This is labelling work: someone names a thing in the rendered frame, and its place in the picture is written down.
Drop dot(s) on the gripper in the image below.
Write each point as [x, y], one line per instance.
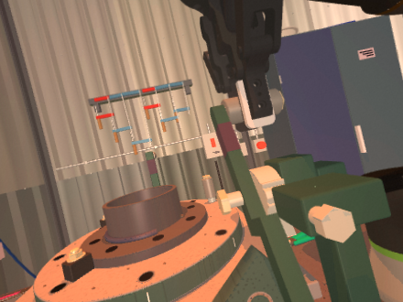
[233, 4]

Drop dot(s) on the beige link pin knob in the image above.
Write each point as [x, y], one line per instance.
[229, 200]

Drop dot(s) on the green link with maroon band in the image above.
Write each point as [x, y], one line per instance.
[270, 239]

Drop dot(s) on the silver lock pin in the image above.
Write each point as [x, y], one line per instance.
[208, 188]

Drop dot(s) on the green positioner body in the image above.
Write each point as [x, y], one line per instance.
[330, 195]

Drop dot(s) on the orange turntable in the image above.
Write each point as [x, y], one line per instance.
[126, 277]

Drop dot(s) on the white box with red button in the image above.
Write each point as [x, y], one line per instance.
[212, 144]
[260, 143]

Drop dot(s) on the blue metal cabinet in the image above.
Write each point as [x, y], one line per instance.
[314, 94]

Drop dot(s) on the beige pivot disc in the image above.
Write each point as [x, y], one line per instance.
[267, 182]

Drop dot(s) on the green bar with maroon band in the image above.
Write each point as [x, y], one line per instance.
[153, 171]

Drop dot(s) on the brown flanged pipe workpiece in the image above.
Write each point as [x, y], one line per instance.
[141, 204]

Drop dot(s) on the beige hexagonal bolt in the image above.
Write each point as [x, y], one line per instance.
[333, 221]

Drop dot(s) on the small green part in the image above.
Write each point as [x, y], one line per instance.
[303, 238]

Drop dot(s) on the small black clamp block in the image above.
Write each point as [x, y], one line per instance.
[102, 221]

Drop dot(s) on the black clamp block brass bolt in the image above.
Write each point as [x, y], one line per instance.
[77, 265]

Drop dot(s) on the grey wall rack with clamps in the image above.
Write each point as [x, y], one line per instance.
[138, 94]

